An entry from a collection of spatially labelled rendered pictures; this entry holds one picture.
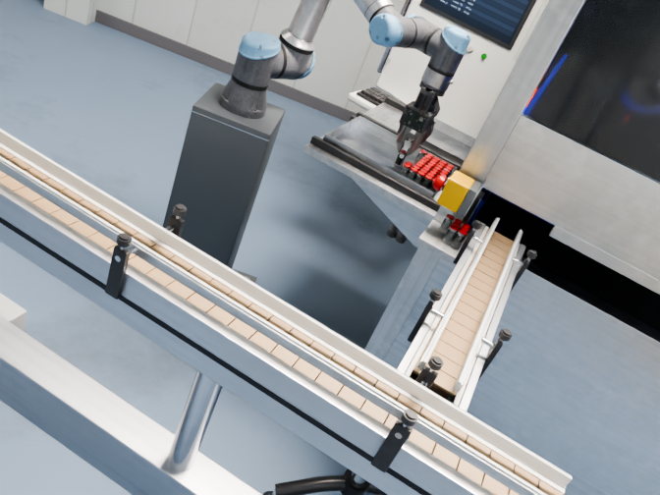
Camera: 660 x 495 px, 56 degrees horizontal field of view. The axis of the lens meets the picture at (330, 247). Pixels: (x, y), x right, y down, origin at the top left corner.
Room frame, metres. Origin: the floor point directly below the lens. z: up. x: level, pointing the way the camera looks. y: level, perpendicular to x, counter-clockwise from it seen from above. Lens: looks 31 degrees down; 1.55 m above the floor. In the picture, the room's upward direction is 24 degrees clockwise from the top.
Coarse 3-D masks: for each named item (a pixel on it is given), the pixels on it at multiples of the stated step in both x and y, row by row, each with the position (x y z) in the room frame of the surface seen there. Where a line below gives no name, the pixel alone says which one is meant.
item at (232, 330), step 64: (0, 192) 0.77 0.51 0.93; (64, 192) 0.84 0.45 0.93; (64, 256) 0.74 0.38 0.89; (128, 256) 0.71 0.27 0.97; (192, 256) 0.79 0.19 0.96; (128, 320) 0.71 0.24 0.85; (192, 320) 0.69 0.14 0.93; (256, 320) 0.69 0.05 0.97; (256, 384) 0.66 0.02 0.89; (320, 384) 0.67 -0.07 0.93; (384, 384) 0.72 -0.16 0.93; (320, 448) 0.63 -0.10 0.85; (384, 448) 0.61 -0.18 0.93; (448, 448) 0.62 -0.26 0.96; (512, 448) 0.67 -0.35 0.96
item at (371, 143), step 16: (336, 128) 1.67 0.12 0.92; (352, 128) 1.81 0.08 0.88; (368, 128) 1.84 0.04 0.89; (336, 144) 1.59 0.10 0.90; (352, 144) 1.69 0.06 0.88; (368, 144) 1.74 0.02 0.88; (384, 144) 1.79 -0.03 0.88; (368, 160) 1.56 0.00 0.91; (384, 160) 1.67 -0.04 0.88; (400, 176) 1.54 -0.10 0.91; (432, 192) 1.52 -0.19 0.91
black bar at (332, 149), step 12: (324, 144) 1.57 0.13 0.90; (336, 156) 1.56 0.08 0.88; (348, 156) 1.55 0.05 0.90; (360, 168) 1.54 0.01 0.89; (372, 168) 1.54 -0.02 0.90; (384, 180) 1.53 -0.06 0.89; (396, 180) 1.53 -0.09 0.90; (408, 192) 1.51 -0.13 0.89; (420, 192) 1.52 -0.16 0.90; (432, 204) 1.50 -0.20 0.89
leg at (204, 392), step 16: (192, 384) 0.73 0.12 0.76; (208, 384) 0.72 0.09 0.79; (192, 400) 0.72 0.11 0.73; (208, 400) 0.72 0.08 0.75; (192, 416) 0.72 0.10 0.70; (208, 416) 0.73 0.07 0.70; (176, 432) 0.73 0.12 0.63; (192, 432) 0.72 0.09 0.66; (176, 448) 0.72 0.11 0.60; (192, 448) 0.72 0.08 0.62; (176, 464) 0.72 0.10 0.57; (192, 464) 0.74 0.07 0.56
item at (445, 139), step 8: (440, 128) 2.13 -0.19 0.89; (448, 128) 2.13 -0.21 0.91; (408, 136) 1.89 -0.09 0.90; (432, 136) 2.05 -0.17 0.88; (440, 136) 2.09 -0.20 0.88; (448, 136) 2.12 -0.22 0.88; (456, 136) 2.12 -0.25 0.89; (464, 136) 2.11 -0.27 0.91; (424, 144) 1.88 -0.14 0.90; (432, 144) 1.88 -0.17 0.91; (440, 144) 2.00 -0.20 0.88; (448, 144) 2.03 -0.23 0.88; (456, 144) 2.07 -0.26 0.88; (464, 144) 2.10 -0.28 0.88; (440, 152) 1.87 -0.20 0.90; (448, 152) 1.86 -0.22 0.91; (456, 152) 1.99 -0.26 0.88; (464, 152) 2.02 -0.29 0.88; (456, 160) 1.86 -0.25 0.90; (464, 160) 1.85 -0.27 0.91
